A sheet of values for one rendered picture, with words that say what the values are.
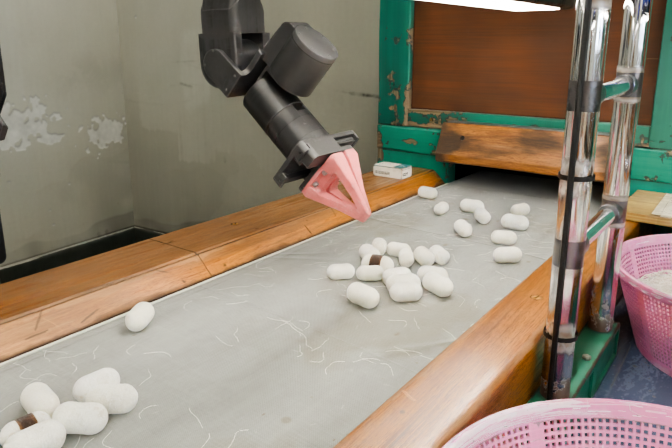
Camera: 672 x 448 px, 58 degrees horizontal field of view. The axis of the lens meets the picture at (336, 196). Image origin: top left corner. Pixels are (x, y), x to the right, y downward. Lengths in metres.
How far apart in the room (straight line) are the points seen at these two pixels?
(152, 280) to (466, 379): 0.35
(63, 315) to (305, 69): 0.35
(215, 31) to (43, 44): 2.09
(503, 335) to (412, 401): 0.13
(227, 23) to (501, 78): 0.55
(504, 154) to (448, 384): 0.65
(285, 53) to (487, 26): 0.51
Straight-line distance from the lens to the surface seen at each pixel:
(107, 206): 3.02
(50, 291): 0.65
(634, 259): 0.80
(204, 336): 0.57
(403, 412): 0.42
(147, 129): 2.93
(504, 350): 0.50
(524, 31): 1.09
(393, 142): 1.20
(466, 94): 1.13
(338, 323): 0.58
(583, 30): 0.46
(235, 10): 0.73
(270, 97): 0.71
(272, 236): 0.78
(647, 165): 1.04
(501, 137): 1.05
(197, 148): 2.70
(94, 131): 2.94
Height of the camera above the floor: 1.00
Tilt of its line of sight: 14 degrees down
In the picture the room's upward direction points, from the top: straight up
